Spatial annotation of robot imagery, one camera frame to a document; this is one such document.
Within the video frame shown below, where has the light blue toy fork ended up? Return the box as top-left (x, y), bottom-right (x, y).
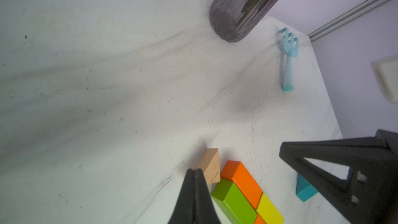
top-left (278, 28), bottom-right (300, 92)

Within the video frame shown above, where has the tan wooden triangle block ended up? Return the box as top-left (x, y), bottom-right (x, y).
top-left (195, 148), bottom-right (221, 185)

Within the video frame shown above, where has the yellow rectangular block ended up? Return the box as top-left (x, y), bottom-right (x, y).
top-left (256, 193), bottom-right (284, 224)

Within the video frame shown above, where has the orange block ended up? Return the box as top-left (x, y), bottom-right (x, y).
top-left (254, 214), bottom-right (266, 224)
top-left (220, 160), bottom-right (263, 209)

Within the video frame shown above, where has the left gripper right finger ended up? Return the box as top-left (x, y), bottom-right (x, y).
top-left (195, 169), bottom-right (220, 224)

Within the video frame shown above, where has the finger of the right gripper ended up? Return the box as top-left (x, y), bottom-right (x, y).
top-left (279, 130), bottom-right (398, 224)

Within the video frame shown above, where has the dark ribbed glass vase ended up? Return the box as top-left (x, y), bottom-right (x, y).
top-left (209, 0), bottom-right (278, 43)

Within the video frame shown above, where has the teal block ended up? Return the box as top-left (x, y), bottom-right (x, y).
top-left (296, 174), bottom-right (318, 202)

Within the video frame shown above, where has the green rectangular block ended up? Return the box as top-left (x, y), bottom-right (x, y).
top-left (211, 178), bottom-right (257, 224)

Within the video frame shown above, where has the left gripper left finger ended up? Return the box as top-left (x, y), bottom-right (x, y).
top-left (169, 169), bottom-right (195, 224)

